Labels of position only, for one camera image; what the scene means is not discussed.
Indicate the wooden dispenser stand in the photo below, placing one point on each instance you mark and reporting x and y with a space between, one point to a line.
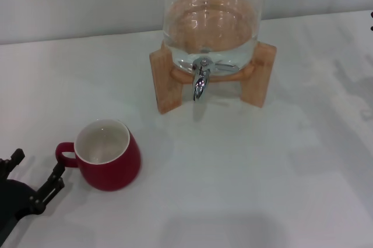
167 85

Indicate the red ceramic cup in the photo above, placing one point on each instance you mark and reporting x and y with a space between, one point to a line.
110 172

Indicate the chrome faucet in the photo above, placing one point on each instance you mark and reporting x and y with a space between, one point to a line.
201 85

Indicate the glass water dispenser jar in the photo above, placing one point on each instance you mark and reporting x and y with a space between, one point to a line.
209 26

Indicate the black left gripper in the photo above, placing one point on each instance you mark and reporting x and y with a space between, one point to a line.
11 201

